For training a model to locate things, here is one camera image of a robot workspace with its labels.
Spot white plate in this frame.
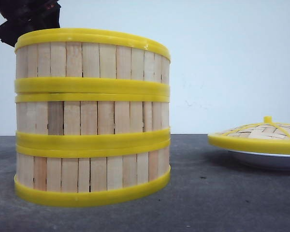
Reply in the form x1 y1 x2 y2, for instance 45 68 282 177
228 150 290 171

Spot one-bun bamboo steamer basket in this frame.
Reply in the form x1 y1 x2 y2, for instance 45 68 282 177
14 29 170 102

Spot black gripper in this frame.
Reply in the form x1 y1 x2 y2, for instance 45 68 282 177
0 0 61 47

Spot two-bun bamboo steamer basket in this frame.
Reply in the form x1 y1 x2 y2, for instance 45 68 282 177
16 94 170 158

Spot woven bamboo steamer lid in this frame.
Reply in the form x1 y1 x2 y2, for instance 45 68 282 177
207 116 290 155

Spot three-bun bamboo steamer basket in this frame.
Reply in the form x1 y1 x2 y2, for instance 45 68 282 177
14 146 171 207

